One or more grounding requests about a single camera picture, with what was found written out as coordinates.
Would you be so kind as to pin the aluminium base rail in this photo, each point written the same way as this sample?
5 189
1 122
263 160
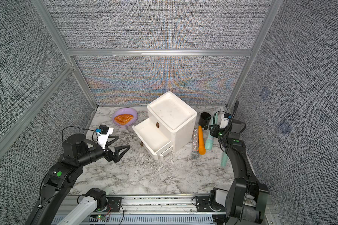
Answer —
157 210

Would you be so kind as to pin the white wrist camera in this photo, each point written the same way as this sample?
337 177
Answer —
224 121
103 133

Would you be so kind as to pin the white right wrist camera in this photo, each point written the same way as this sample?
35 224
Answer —
224 121

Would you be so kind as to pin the white three-drawer storage unit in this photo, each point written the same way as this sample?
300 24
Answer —
176 119

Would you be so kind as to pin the black cup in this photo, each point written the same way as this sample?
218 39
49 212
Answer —
204 120

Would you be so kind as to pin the purple plastic plate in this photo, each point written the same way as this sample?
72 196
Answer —
125 111

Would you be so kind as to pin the glittery silver microphone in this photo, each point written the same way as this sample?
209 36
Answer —
195 144

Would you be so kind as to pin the mint green tube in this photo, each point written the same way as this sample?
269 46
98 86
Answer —
224 160

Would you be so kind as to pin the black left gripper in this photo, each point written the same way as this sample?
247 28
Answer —
109 153

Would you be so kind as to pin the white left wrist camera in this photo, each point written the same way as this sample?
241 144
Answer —
103 133

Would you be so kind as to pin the orange pastry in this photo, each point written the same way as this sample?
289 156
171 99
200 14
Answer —
123 119

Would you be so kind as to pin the orange microphone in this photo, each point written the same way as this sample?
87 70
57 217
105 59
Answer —
201 146

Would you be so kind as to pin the white drawer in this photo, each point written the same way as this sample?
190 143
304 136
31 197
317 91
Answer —
152 137
165 153

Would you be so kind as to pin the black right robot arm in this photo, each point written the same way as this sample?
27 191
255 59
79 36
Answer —
247 197

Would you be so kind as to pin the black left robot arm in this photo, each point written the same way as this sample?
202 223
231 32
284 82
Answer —
61 177

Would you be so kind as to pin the white bottom drawer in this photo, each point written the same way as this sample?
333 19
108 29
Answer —
165 153

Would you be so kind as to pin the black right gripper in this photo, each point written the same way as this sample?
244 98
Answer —
232 123

